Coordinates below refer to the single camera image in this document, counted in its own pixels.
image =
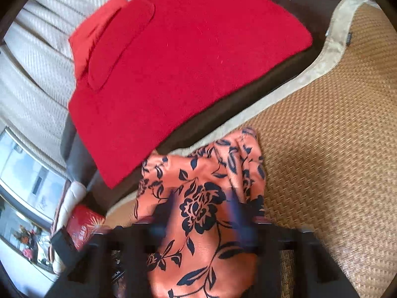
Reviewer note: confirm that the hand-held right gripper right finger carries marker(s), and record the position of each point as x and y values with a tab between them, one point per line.
279	242

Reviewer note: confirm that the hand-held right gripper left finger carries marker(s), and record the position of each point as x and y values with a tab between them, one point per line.
133	239

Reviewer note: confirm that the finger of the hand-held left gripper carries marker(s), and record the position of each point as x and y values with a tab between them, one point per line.
63	239

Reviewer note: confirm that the orange floral blouse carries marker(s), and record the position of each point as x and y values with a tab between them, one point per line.
198	167

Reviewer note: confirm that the red printed bag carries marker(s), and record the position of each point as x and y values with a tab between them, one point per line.
82	223

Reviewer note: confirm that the white quilted cushion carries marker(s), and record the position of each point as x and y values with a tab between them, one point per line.
73	192

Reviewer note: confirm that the silver glass-door refrigerator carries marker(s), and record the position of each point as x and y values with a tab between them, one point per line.
28	173

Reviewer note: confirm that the brown leather sofa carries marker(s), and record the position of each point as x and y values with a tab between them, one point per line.
77	158

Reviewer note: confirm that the woven bamboo mat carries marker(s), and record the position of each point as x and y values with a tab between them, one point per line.
325	130

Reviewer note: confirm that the beige dotted curtain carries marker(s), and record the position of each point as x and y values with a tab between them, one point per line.
37	68

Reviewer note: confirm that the red knitted blanket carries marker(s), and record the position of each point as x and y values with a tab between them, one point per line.
186	68

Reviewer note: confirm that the red pillow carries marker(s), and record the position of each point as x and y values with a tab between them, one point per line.
90	37

